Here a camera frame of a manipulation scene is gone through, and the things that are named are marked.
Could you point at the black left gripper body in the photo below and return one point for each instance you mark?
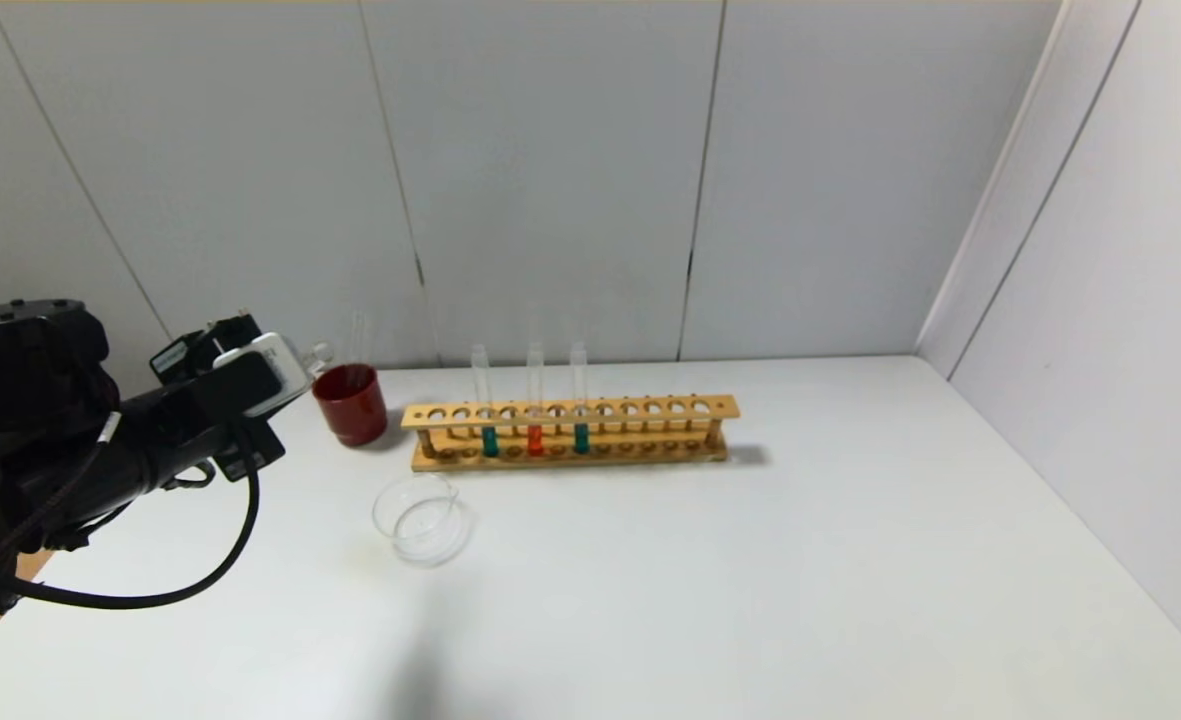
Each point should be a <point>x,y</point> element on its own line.
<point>250,420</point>

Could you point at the test tube with yellow pigment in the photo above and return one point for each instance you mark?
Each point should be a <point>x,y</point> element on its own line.
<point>318,352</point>

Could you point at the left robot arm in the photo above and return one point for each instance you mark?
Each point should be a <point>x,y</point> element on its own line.
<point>30,370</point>

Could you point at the empty clear glass tube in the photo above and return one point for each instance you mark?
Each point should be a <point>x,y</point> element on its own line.
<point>361,340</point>

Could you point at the test tube with green pigment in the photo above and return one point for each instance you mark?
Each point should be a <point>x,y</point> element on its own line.
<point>490,441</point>

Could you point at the test tube with red pigment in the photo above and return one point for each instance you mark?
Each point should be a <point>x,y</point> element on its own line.
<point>535,441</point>

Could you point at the wooden test tube rack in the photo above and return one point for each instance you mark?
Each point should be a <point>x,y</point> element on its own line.
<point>570,412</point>

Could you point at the test tube with blue pigment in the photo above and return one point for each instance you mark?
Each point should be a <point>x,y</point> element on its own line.
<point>581,439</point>

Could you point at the dark red cup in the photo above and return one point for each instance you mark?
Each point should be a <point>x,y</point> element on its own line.
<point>352,412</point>

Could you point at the clear glass beaker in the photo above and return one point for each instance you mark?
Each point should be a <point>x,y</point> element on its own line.
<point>420,528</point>

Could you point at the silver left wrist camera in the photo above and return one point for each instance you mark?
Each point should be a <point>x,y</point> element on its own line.
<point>288,370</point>

